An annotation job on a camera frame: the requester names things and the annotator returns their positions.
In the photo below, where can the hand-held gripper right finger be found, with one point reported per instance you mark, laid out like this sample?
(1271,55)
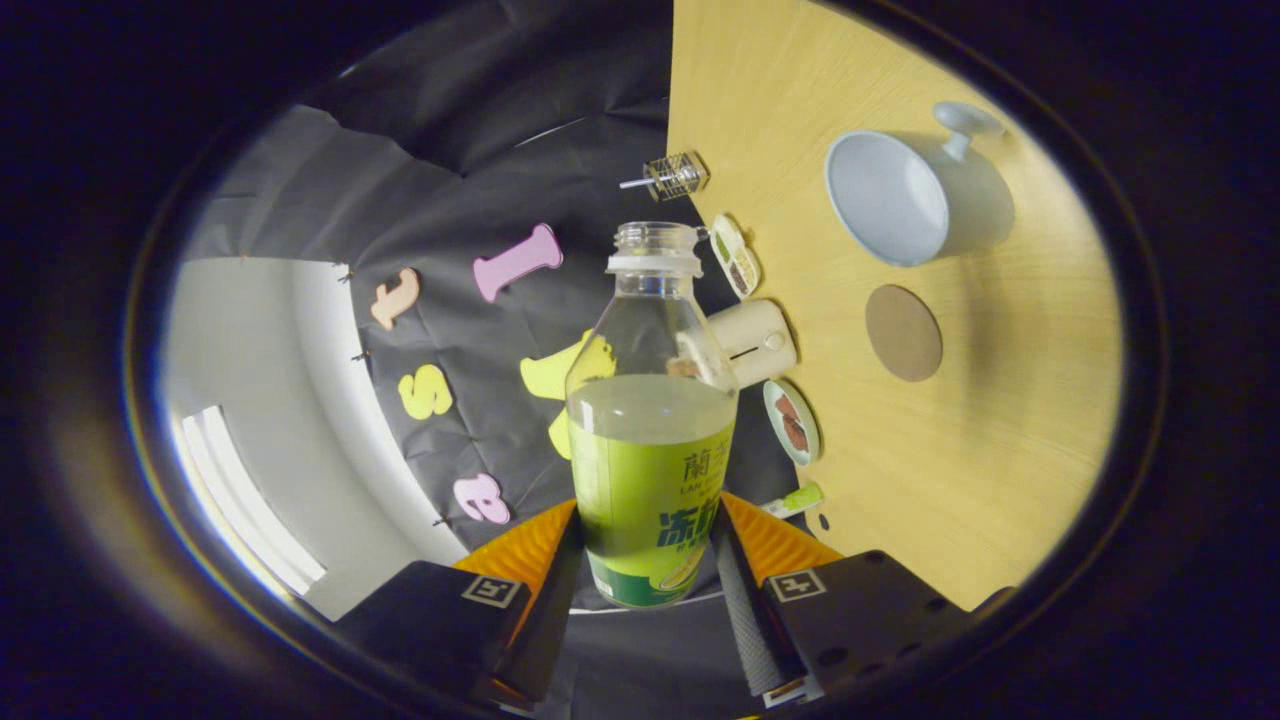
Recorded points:
(750,630)

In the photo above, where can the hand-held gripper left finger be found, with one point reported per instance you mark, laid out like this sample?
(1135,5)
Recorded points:
(550,640)

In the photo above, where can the green label juice bottle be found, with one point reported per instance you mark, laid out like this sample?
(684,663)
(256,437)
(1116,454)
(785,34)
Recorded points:
(650,480)

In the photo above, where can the round brown coaster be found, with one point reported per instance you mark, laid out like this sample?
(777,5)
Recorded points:
(904,333)

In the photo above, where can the white cup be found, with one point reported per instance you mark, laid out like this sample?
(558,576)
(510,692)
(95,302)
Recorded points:
(975,215)

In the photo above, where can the small white spray bottle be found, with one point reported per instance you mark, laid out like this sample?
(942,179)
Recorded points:
(798,498)

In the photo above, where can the brown meat slice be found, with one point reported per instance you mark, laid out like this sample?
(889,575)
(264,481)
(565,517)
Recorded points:
(785,409)
(797,436)

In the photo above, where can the pale green plate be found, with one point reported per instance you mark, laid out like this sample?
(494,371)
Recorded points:
(810,425)

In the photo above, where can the bread slice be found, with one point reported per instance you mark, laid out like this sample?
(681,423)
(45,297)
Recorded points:
(684,367)

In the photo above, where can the wooden table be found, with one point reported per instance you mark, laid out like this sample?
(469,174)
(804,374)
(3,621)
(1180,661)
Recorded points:
(980,470)

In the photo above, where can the white toaster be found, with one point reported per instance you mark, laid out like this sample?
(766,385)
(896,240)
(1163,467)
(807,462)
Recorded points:
(762,345)

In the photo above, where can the ceiling light panel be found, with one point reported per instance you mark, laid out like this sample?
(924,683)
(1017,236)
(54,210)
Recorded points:
(245,510)

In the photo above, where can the white divided snack tray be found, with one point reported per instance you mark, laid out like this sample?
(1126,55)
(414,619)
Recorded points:
(735,258)

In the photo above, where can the white straw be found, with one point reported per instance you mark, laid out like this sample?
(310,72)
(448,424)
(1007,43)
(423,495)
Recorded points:
(633,184)

